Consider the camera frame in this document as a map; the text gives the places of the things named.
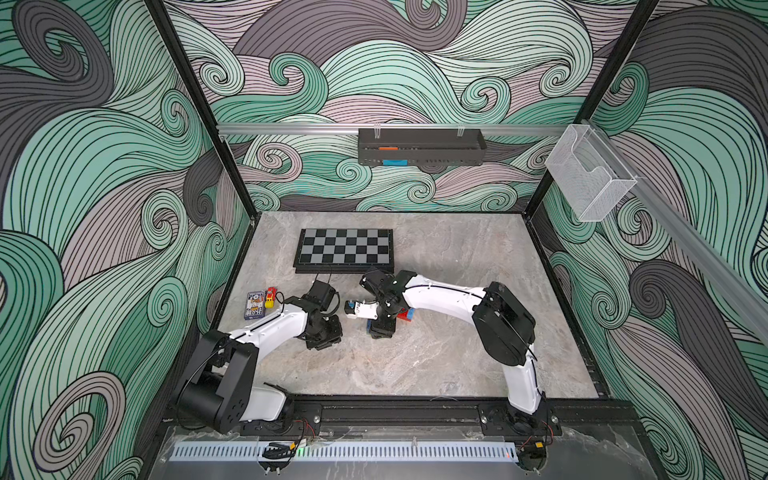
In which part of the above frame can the aluminium wall rail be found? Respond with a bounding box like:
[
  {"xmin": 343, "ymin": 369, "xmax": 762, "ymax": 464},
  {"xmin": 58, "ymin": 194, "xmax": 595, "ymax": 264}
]
[
  {"xmin": 217, "ymin": 122, "xmax": 567, "ymax": 137},
  {"xmin": 582, "ymin": 120, "xmax": 767, "ymax": 343}
]

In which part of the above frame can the blue card pack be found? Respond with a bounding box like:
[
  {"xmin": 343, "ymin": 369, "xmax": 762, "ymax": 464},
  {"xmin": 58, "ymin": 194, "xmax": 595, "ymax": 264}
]
[{"xmin": 244, "ymin": 291, "xmax": 266, "ymax": 321}]

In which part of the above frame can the aluminium wall rail right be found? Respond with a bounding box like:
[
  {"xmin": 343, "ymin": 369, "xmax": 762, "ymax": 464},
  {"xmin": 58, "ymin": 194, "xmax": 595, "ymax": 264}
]
[{"xmin": 582, "ymin": 120, "xmax": 767, "ymax": 343}]

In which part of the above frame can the clear plastic wall holder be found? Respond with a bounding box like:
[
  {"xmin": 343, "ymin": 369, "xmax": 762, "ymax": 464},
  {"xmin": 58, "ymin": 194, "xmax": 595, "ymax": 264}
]
[{"xmin": 545, "ymin": 124, "xmax": 637, "ymax": 222}]

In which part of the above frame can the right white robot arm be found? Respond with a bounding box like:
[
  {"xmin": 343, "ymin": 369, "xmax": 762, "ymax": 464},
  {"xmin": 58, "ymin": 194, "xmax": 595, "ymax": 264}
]
[{"xmin": 343, "ymin": 269, "xmax": 543, "ymax": 415}]

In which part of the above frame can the red yellow toy car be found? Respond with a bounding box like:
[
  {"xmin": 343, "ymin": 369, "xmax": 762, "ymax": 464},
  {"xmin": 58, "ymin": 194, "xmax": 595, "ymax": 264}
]
[{"xmin": 264, "ymin": 287, "xmax": 277, "ymax": 309}]

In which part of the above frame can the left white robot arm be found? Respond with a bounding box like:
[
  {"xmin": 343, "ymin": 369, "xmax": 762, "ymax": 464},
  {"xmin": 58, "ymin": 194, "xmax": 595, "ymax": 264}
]
[{"xmin": 172, "ymin": 297, "xmax": 343, "ymax": 433}]

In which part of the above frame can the white perforated cable duct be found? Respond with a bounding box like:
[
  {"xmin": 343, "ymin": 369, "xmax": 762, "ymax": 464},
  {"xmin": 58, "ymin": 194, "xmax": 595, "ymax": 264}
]
[{"xmin": 169, "ymin": 440, "xmax": 518, "ymax": 463}]

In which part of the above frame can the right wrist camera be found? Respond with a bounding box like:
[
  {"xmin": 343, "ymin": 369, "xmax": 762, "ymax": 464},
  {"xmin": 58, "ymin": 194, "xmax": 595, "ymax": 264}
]
[{"xmin": 344, "ymin": 300, "xmax": 379, "ymax": 320}]

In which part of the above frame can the black grey chessboard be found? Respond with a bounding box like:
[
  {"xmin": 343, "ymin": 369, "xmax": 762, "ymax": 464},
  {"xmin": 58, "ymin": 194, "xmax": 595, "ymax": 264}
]
[{"xmin": 293, "ymin": 228, "xmax": 394, "ymax": 274}]

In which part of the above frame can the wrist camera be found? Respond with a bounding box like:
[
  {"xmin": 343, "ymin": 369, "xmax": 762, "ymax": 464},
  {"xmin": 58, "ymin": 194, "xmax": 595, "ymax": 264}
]
[
  {"xmin": 305, "ymin": 280, "xmax": 340, "ymax": 315},
  {"xmin": 344, "ymin": 300, "xmax": 379, "ymax": 320}
]

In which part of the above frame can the aluminium wall rail back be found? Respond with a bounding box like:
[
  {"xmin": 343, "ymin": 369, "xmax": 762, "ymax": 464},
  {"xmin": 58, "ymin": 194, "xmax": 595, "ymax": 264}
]
[{"xmin": 217, "ymin": 122, "xmax": 567, "ymax": 137}]

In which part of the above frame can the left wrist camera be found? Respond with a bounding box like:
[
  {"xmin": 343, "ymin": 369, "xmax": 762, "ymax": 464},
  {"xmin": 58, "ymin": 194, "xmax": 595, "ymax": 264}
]
[{"xmin": 305, "ymin": 280, "xmax": 340, "ymax": 315}]

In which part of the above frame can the black wall shelf tray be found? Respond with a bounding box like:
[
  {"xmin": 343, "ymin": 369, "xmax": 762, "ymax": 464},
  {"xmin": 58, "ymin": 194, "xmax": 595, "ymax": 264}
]
[{"xmin": 357, "ymin": 129, "xmax": 487, "ymax": 168}]

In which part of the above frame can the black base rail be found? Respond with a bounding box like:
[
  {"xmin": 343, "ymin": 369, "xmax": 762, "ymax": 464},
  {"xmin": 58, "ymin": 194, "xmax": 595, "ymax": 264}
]
[{"xmin": 161, "ymin": 392, "xmax": 637, "ymax": 439}]

